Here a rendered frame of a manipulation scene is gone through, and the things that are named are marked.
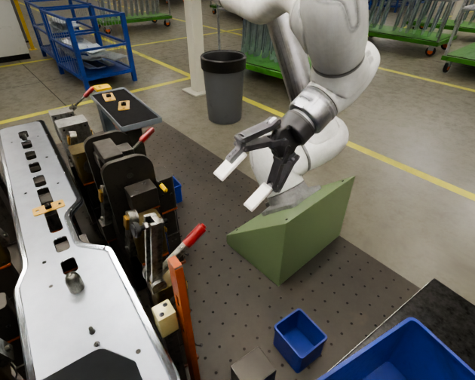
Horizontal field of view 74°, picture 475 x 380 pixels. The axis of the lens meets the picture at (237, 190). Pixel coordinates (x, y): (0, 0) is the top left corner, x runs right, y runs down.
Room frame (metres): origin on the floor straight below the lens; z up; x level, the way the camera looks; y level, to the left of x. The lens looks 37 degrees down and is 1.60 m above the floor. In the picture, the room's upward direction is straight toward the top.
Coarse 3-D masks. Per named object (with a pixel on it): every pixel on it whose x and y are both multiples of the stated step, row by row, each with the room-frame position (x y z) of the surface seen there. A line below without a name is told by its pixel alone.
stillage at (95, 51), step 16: (96, 16) 4.79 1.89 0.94; (112, 16) 4.94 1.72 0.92; (48, 32) 5.39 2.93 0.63; (96, 32) 5.87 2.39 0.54; (80, 48) 5.05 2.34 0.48; (96, 48) 4.72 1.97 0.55; (128, 48) 5.03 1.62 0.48; (64, 64) 5.33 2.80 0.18; (80, 64) 4.54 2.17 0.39; (96, 64) 4.99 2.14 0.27; (112, 64) 5.09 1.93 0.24
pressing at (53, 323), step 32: (32, 128) 1.25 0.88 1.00; (32, 160) 0.99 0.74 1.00; (32, 192) 0.79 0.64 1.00; (64, 192) 0.79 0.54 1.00; (32, 224) 0.65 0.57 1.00; (64, 224) 0.65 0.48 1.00; (32, 256) 0.53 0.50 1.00; (64, 256) 0.53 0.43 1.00; (96, 256) 0.53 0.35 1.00; (32, 288) 0.44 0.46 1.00; (64, 288) 0.44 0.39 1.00; (96, 288) 0.44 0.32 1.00; (128, 288) 0.43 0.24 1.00; (32, 320) 0.36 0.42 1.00; (64, 320) 0.36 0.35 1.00; (96, 320) 0.36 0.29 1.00; (128, 320) 0.36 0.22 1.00; (32, 352) 0.29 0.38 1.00; (64, 352) 0.29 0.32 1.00; (128, 352) 0.29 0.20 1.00; (160, 352) 0.29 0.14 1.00
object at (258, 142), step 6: (258, 138) 0.58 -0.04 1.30; (264, 138) 0.58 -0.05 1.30; (234, 144) 0.55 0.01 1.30; (246, 144) 0.55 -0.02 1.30; (252, 144) 0.54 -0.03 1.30; (258, 144) 0.55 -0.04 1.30; (264, 144) 0.56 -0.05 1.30; (270, 144) 0.57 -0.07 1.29; (276, 144) 0.57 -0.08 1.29; (282, 144) 0.58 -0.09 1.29; (246, 150) 0.53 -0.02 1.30; (252, 150) 0.54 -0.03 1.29
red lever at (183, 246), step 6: (198, 228) 0.47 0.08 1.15; (204, 228) 0.48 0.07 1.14; (192, 234) 0.47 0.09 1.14; (198, 234) 0.47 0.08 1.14; (186, 240) 0.46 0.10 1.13; (192, 240) 0.46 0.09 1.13; (180, 246) 0.46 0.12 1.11; (186, 246) 0.45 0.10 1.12; (174, 252) 0.45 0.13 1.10; (180, 252) 0.45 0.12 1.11; (150, 276) 0.42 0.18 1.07
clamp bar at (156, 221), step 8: (144, 216) 0.43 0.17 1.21; (152, 216) 0.43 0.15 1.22; (136, 224) 0.41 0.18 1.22; (144, 224) 0.42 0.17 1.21; (152, 224) 0.41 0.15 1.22; (160, 224) 0.42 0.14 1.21; (136, 232) 0.40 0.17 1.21; (144, 232) 0.43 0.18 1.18; (152, 232) 0.41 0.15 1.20; (160, 232) 0.42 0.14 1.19; (152, 240) 0.41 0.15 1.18; (160, 240) 0.41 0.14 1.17; (152, 248) 0.40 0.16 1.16; (160, 248) 0.41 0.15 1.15; (152, 256) 0.40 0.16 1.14; (160, 256) 0.41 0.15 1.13; (152, 264) 0.40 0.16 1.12; (160, 264) 0.41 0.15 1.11; (152, 272) 0.40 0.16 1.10; (160, 272) 0.41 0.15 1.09; (152, 280) 0.40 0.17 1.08
